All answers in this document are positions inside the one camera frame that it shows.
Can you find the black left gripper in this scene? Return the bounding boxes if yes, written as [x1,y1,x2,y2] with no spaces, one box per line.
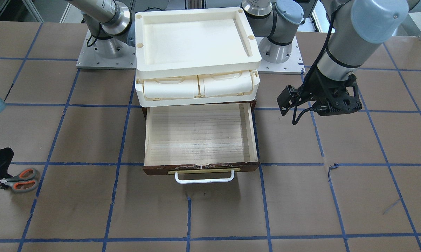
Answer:
[303,67,363,116]

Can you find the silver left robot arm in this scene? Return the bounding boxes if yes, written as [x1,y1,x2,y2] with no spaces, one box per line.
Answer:
[241,0,421,116]

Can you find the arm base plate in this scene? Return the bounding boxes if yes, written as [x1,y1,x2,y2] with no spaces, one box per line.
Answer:
[76,31,136,70]
[256,35,305,75]

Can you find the orange grey scissors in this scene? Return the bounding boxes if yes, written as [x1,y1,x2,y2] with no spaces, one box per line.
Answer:
[0,168,38,193]

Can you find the cream plastic tray box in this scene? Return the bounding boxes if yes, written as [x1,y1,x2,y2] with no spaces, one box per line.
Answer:
[135,7,261,107]

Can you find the light wood drawer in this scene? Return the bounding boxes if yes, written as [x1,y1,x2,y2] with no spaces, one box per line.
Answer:
[143,103,260,184]

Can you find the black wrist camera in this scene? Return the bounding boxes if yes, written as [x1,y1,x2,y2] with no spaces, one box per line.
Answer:
[276,85,299,116]

